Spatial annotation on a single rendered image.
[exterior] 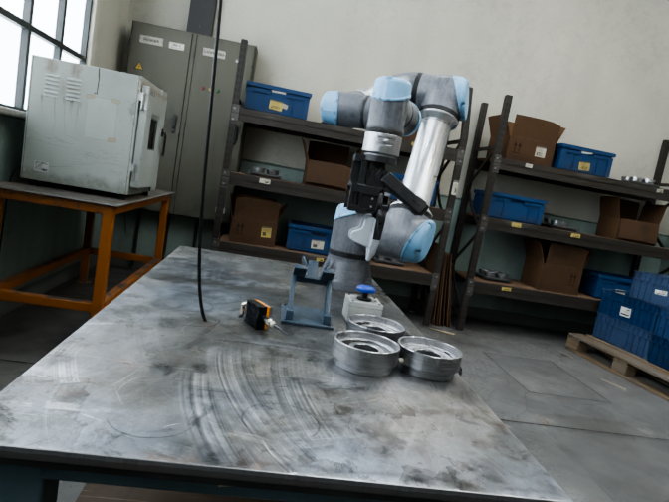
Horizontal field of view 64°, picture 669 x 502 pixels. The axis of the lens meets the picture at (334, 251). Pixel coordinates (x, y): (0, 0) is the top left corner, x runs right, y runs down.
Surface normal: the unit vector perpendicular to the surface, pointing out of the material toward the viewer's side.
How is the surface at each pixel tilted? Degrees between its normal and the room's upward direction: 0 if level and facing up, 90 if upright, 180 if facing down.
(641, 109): 90
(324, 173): 83
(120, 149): 90
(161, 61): 90
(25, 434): 0
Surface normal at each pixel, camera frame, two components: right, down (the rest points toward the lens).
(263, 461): 0.18, -0.98
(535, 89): 0.11, 0.14
